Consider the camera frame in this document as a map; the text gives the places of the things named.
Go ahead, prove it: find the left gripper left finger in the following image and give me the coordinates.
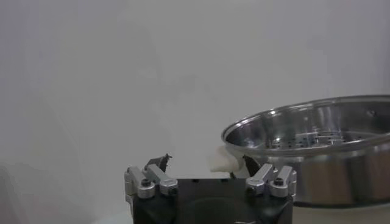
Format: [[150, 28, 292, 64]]
[[124, 153, 179, 200]]

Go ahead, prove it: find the stainless steel steamer basket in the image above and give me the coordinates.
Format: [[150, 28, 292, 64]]
[[221, 94, 390, 209]]

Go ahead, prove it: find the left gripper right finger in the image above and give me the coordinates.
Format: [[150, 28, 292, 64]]
[[243, 154, 298, 198]]

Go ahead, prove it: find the cream electric cooker pot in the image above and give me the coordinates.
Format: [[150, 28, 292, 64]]
[[208, 145, 244, 180]]

